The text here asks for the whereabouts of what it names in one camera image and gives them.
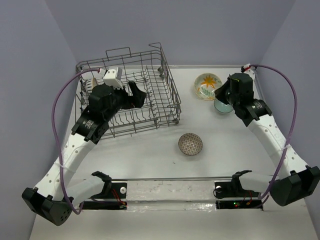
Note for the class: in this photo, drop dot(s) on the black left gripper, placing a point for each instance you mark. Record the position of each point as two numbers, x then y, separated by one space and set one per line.
138 99

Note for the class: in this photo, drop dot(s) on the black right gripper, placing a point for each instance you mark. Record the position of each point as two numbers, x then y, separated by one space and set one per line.
219 92

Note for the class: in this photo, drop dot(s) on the orange flower bowl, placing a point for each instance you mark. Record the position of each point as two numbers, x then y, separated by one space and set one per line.
205 85

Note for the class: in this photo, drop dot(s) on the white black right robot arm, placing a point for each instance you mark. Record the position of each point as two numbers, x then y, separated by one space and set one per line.
294 179

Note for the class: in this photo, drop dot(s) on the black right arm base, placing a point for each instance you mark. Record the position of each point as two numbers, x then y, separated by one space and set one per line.
228 198

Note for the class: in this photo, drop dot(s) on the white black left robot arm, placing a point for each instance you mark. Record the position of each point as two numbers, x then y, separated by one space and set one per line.
52 198

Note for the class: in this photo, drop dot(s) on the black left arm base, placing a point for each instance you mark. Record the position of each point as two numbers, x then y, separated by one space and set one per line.
112 199

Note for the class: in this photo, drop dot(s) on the plain teal bowl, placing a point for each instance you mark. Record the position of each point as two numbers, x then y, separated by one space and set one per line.
222 108

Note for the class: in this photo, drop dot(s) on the brown patterned bowl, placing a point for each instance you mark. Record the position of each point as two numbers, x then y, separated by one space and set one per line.
190 144

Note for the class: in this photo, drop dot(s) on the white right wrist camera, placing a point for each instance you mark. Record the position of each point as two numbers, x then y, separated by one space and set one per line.
249 70

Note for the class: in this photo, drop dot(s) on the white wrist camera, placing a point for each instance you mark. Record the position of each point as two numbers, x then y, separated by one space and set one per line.
249 70
113 77

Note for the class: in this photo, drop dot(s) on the grey wire dish rack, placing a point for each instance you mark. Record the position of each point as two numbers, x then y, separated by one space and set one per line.
150 71

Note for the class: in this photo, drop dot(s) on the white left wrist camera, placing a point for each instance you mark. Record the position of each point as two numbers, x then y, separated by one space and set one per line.
113 77

